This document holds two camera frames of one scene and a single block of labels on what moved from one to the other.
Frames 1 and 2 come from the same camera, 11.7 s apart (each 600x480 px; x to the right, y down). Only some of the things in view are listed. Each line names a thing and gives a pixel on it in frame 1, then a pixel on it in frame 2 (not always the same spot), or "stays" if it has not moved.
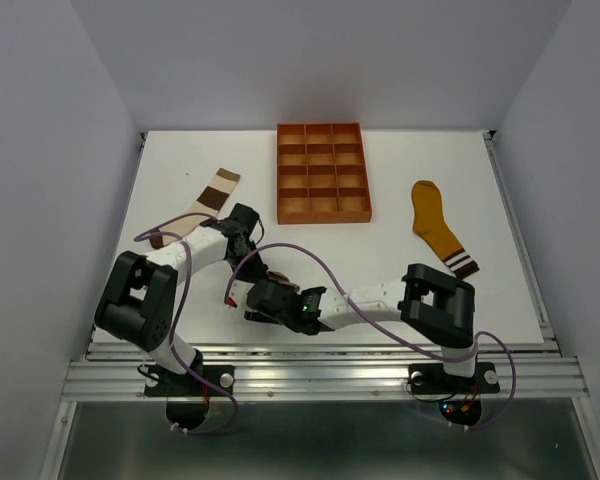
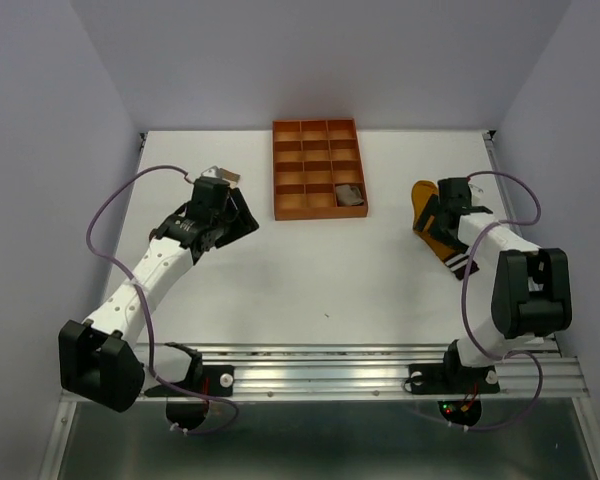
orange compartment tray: [321, 174] stays
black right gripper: [256, 314] -> [433, 208]
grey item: [281, 278] -> [348, 196]
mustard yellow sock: [430, 223] stays
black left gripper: [258, 268] -> [245, 223]
